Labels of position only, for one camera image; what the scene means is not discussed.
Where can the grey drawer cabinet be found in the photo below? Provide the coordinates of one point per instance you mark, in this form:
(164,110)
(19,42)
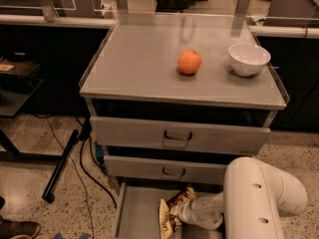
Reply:
(173,100)

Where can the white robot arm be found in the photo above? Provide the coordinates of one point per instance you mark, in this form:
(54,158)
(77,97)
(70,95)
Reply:
(254,193)

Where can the black metal stand leg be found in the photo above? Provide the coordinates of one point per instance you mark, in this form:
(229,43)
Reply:
(48,194)

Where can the orange fruit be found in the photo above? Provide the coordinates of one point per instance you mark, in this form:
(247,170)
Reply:
(189,61)

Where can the white bowl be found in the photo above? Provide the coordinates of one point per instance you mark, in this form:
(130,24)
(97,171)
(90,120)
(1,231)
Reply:
(248,59)

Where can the black side table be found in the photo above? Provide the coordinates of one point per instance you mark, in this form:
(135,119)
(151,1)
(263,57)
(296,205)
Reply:
(11,102)

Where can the grey drawer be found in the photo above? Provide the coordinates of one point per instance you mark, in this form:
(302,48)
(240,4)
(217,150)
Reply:
(137,216)
(183,136)
(171,170)

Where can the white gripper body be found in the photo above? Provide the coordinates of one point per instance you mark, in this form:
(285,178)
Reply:
(189,213)

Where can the middle grey drawer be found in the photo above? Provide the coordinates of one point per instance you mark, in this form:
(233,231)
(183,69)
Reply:
(171,170)

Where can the bottom grey drawer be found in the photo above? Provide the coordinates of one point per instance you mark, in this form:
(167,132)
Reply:
(137,216)

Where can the top grey drawer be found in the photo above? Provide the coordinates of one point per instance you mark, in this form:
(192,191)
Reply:
(183,136)

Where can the brown chip bag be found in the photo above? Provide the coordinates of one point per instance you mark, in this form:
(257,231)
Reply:
(169,222)

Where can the dark shoe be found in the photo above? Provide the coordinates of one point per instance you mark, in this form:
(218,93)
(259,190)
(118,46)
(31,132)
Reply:
(10,229)

